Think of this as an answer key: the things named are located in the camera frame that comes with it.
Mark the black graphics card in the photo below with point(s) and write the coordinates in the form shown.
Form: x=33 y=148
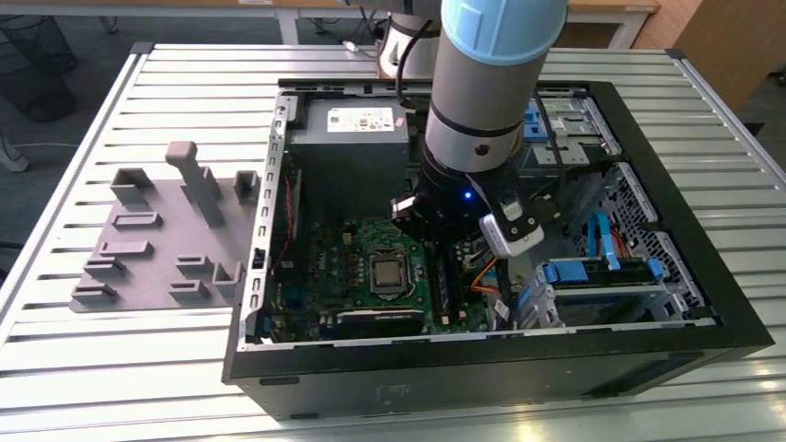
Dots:
x=381 y=322

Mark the CPU socket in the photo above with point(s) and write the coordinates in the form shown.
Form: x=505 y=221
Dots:
x=388 y=252

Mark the grey power supply unit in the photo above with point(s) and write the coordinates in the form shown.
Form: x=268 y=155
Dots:
x=350 y=175

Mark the blue drive bay latch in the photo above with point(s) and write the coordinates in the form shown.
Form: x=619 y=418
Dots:
x=535 y=131

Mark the wooden cabinet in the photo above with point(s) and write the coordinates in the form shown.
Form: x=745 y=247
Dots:
x=725 y=46

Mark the blue disk carrier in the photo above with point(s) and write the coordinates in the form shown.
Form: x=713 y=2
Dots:
x=568 y=271

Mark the white furniture leg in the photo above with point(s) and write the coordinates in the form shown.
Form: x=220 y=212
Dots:
x=14 y=159

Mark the silver CPU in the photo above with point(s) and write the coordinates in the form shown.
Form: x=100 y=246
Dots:
x=388 y=274

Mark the white-framed wooden desk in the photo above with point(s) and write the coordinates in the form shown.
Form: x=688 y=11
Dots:
x=615 y=4

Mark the green motherboard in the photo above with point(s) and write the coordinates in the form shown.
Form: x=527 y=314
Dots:
x=332 y=276

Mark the grey plastic parts rack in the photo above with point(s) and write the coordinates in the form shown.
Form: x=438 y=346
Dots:
x=185 y=221

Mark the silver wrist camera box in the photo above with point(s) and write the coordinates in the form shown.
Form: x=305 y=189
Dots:
x=511 y=239

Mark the black open PC case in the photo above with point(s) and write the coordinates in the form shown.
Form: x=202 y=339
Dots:
x=430 y=368

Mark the black mesh waste bin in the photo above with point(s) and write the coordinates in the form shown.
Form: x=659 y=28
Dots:
x=37 y=69

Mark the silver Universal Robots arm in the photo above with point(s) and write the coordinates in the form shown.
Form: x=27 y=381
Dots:
x=480 y=83

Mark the silver drive cage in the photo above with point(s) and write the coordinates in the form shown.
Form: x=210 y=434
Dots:
x=577 y=152

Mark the silver disk bay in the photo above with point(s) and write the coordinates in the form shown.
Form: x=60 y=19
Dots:
x=615 y=292

